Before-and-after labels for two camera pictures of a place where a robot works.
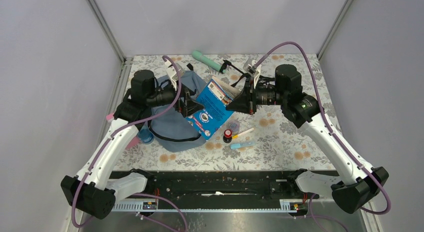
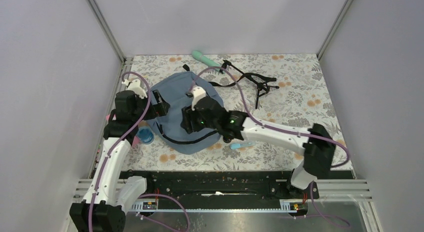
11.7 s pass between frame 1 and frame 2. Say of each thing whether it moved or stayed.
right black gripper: moved
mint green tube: stayed
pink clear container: stayed
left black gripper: moved
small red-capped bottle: stayed
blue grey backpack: moved
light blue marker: stayed
